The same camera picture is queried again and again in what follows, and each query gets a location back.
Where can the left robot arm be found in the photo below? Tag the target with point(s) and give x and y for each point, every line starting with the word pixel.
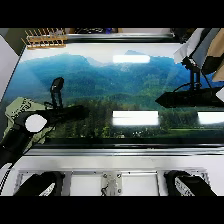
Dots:
pixel 20 133

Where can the white garment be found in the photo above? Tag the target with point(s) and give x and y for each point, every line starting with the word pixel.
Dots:
pixel 187 50

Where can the wooden rack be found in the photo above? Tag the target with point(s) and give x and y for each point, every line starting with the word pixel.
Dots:
pixel 46 40

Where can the black garment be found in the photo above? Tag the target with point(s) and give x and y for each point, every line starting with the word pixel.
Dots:
pixel 213 66

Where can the grey garment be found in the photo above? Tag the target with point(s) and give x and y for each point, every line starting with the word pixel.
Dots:
pixel 208 43

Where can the tan garment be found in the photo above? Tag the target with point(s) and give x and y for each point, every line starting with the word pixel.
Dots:
pixel 218 46

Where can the silver frame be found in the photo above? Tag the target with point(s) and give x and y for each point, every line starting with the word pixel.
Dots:
pixel 133 151

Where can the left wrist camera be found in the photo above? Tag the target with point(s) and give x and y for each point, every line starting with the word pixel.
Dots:
pixel 57 85

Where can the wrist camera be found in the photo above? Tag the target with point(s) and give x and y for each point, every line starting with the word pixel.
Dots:
pixel 57 85
pixel 193 71

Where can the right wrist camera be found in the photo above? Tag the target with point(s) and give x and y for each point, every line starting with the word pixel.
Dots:
pixel 193 71

